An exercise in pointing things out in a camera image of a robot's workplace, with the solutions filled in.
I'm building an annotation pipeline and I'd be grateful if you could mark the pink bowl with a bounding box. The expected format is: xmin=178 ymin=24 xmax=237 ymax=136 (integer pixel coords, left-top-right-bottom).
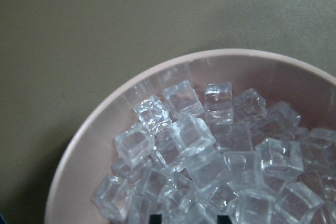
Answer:
xmin=44 ymin=49 xmax=335 ymax=223

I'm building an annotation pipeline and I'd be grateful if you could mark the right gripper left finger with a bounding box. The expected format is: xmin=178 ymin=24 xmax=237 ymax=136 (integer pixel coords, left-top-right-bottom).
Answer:
xmin=149 ymin=214 xmax=162 ymax=224

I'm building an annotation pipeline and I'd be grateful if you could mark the pile of ice cubes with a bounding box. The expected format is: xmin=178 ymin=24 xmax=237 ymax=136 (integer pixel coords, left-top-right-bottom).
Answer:
xmin=92 ymin=80 xmax=335 ymax=223

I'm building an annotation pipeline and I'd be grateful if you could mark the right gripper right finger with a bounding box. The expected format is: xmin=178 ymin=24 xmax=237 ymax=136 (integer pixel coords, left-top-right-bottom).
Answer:
xmin=217 ymin=215 xmax=229 ymax=224

